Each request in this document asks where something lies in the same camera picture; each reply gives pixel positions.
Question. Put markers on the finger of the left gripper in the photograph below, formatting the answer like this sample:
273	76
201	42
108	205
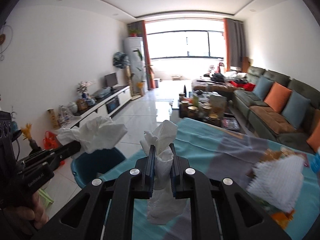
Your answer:
52	157

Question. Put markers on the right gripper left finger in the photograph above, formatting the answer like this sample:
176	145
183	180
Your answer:
104	209

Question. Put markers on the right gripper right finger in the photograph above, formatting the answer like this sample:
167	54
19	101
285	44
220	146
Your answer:
220	209

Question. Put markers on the white tissue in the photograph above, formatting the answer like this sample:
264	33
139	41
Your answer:
97	134
162	206

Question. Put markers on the orange peel piece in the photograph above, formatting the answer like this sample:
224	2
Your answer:
282	218

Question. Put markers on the teal plastic trash bin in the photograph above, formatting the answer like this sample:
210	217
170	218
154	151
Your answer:
87	167

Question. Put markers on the person's left hand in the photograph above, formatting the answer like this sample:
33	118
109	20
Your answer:
34	213

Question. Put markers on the orange plastic bag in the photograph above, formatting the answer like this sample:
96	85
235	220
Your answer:
50	141

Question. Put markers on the white tv cabinet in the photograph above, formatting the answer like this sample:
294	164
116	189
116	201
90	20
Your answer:
106	106

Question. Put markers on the small black monitor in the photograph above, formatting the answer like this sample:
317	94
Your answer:
110	80

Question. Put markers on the black glass coffee table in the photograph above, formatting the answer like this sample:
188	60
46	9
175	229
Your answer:
208	107

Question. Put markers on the blue paper coffee cup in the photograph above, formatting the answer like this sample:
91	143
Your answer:
315	164

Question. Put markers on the covered standing fan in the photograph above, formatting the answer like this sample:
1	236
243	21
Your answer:
122	61

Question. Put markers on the orange cushion near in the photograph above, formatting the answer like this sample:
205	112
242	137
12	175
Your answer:
314	140

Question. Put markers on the orange cushion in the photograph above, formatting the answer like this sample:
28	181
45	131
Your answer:
314	140
278	97

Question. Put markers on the dark green sectional sofa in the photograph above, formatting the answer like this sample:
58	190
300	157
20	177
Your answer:
268	124

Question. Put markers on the orange cushion far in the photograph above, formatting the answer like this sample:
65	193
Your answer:
278	97

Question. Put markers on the potted green plant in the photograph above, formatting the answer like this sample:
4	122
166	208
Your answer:
139	70

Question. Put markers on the blue cushion near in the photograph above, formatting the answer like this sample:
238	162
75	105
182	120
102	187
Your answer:
295	109

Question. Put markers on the blue cushion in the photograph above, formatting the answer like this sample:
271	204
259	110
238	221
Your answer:
295	109
262	87

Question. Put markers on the blue cushion far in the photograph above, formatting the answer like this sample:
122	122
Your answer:
262	87

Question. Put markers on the white standing air conditioner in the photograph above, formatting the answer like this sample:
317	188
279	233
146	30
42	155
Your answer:
134	48

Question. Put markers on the left orange grey curtain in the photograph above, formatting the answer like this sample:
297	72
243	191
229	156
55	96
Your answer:
138	29

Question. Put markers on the orange grey curtain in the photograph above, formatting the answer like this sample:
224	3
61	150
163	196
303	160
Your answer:
138	29
235	43

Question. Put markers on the black framed window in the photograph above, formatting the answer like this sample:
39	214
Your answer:
187	44

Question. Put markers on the right orange grey curtain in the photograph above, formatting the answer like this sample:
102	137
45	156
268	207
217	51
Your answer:
235	43

